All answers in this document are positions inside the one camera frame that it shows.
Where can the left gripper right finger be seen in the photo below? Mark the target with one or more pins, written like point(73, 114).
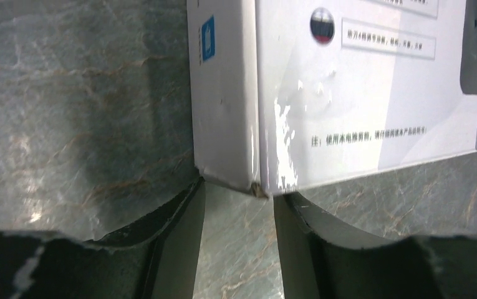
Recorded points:
point(323, 257)

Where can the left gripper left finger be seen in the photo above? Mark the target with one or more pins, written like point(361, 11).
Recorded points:
point(153, 257)

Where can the white clipper kit box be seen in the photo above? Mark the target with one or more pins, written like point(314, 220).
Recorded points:
point(289, 95)

